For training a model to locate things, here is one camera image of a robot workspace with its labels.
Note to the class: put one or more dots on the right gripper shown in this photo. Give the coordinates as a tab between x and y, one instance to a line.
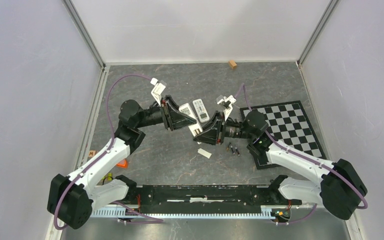
213	133

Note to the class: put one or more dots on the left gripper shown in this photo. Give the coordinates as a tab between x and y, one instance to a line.
174	118

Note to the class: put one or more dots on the white battery cover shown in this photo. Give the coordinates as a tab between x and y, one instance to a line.
204	153

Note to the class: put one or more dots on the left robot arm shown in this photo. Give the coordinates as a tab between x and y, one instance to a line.
73	198

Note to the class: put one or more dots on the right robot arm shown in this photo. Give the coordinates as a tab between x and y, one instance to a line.
335	185

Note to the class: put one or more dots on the orange semicircle toy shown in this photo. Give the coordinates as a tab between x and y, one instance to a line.
123	164

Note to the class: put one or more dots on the small wooden block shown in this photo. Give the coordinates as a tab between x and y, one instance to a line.
232	64

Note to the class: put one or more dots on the black white chessboard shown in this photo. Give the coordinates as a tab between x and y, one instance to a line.
288	122

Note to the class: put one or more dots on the yellow green toy blocks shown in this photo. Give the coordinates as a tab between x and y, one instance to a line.
107	178

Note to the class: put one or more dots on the wooden letter block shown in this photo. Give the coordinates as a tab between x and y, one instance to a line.
91	153

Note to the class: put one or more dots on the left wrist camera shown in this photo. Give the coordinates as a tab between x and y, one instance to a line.
159	87

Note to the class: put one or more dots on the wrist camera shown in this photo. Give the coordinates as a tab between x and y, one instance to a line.
159	87
227	104

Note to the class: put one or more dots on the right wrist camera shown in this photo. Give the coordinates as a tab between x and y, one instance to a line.
227	104

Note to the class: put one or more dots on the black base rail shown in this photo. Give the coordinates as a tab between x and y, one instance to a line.
205	199

